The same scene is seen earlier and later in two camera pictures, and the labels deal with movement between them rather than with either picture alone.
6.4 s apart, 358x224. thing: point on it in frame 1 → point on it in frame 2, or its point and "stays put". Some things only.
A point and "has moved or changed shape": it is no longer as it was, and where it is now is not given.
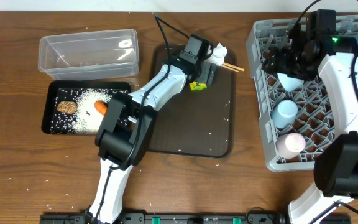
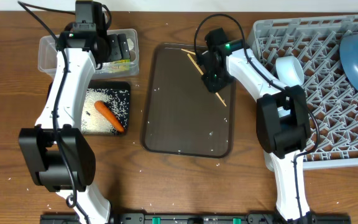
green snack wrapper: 196,86 → 120,65
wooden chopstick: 229,68 has moved or changed shape
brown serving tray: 194,124 stays put
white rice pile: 87,119 stays put
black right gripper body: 291,63 → 217,79
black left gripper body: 208,74 → 119,47
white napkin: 218,55 has moved or changed shape
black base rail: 334,218 stays put
